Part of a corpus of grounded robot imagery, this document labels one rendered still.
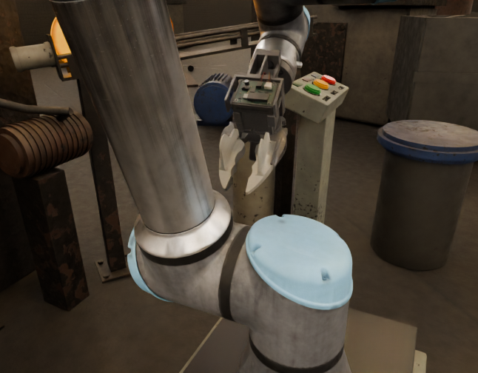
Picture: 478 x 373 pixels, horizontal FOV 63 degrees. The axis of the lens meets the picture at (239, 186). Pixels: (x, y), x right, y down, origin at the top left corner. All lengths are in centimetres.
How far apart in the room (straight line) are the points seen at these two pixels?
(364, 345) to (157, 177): 42
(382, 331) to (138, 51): 54
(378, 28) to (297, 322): 260
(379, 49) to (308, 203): 196
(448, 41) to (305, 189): 139
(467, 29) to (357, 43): 89
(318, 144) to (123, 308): 71
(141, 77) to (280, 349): 31
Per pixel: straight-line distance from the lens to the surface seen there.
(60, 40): 111
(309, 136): 101
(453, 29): 226
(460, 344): 121
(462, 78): 230
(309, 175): 104
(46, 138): 103
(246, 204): 109
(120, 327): 115
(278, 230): 44
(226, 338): 64
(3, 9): 129
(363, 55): 295
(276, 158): 54
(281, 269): 39
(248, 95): 53
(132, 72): 32
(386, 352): 65
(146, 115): 34
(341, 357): 51
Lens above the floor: 78
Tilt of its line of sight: 25 degrees down
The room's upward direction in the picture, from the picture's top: straight up
